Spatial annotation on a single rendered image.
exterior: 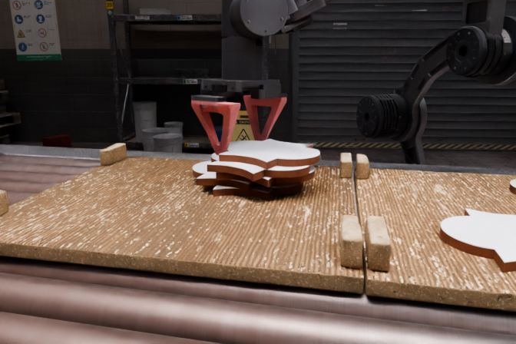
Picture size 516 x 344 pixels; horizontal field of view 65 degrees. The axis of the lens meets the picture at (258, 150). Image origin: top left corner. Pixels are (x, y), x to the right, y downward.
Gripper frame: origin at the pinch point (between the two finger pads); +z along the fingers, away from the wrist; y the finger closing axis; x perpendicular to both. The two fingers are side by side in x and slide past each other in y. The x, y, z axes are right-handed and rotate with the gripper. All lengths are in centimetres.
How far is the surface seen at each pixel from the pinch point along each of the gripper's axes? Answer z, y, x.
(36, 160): 7.7, -6.2, 44.8
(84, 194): 5.7, -16.8, 13.1
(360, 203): 5.2, 0.1, -17.9
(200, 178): 3.4, -7.9, 0.8
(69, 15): -68, 266, 464
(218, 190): 4.6, -7.6, -1.9
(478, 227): 4.0, -3.1, -30.9
